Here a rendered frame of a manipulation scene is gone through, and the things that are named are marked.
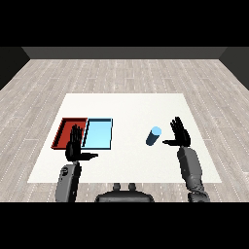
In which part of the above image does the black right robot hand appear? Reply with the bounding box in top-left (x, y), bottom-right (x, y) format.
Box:
top-left (161, 116), bottom-right (192, 148)

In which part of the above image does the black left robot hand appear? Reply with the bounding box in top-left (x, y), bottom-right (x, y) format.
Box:
top-left (64, 124), bottom-right (99, 163)

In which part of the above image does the red shallow open box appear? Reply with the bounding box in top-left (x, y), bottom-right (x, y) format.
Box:
top-left (51, 117), bottom-right (89, 151)

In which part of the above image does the light blue shallow open box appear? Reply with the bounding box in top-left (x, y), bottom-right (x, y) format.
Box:
top-left (81, 118), bottom-right (114, 151)

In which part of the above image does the small blue can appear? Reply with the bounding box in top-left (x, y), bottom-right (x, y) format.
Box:
top-left (145, 125), bottom-right (162, 147)

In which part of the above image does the dark grey robot body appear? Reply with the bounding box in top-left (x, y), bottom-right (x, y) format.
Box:
top-left (94, 183), bottom-right (156, 203)

